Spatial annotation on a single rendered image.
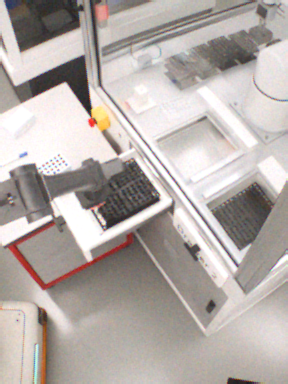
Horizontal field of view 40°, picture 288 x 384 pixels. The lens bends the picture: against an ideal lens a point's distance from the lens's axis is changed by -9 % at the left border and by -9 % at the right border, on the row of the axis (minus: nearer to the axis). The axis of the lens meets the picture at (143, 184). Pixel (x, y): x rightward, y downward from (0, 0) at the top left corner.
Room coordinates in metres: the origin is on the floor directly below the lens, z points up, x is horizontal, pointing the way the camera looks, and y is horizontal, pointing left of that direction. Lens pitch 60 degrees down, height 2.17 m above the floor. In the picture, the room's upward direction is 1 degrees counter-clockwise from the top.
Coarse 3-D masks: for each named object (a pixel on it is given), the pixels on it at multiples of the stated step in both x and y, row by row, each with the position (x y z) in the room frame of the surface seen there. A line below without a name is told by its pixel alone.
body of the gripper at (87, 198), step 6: (78, 192) 0.63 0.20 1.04; (90, 192) 0.60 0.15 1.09; (96, 192) 0.61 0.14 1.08; (102, 192) 0.63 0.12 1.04; (108, 192) 0.63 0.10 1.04; (78, 198) 0.61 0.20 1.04; (84, 198) 0.61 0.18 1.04; (90, 198) 0.60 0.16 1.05; (96, 198) 0.60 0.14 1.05; (102, 198) 0.61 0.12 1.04; (84, 204) 0.59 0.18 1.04; (90, 204) 0.59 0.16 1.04
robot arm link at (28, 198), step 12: (12, 180) 0.38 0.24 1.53; (24, 180) 0.39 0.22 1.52; (36, 180) 0.40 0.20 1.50; (0, 192) 0.36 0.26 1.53; (12, 192) 0.36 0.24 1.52; (24, 192) 0.37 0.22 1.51; (36, 192) 0.37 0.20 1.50; (0, 204) 0.34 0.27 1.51; (12, 204) 0.34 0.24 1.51; (24, 204) 0.35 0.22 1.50; (36, 204) 0.35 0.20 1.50; (0, 216) 0.32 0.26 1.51; (12, 216) 0.32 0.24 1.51; (24, 216) 0.34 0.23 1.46
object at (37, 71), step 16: (0, 0) 1.36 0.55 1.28; (0, 16) 1.35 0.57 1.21; (0, 32) 1.63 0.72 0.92; (80, 32) 1.53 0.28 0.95; (16, 48) 1.37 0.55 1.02; (48, 48) 1.44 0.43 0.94; (64, 48) 1.48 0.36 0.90; (80, 48) 1.52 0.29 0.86; (0, 64) 2.29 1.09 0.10; (16, 64) 1.36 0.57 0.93; (32, 64) 1.39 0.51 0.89; (48, 64) 1.43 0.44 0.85; (64, 64) 1.50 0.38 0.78; (80, 64) 1.54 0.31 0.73; (16, 80) 1.34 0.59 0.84; (32, 80) 1.40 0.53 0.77; (48, 80) 1.45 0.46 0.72; (64, 80) 1.49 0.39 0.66; (80, 80) 1.54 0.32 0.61; (32, 96) 1.40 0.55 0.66; (80, 96) 1.53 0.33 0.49
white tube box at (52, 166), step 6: (54, 156) 0.93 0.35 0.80; (60, 156) 0.93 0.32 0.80; (48, 162) 0.90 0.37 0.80; (54, 162) 0.90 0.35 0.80; (60, 162) 0.90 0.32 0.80; (66, 162) 0.90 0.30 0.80; (42, 168) 0.87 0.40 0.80; (48, 168) 0.87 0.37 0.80; (54, 168) 0.87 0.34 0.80; (66, 168) 0.87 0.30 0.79
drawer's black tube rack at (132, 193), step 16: (128, 160) 0.83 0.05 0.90; (128, 176) 0.77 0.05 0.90; (144, 176) 0.77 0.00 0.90; (112, 192) 0.71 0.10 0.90; (128, 192) 0.72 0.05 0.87; (144, 192) 0.71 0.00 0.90; (112, 208) 0.65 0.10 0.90; (128, 208) 0.65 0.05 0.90; (144, 208) 0.66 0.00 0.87; (112, 224) 0.60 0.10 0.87
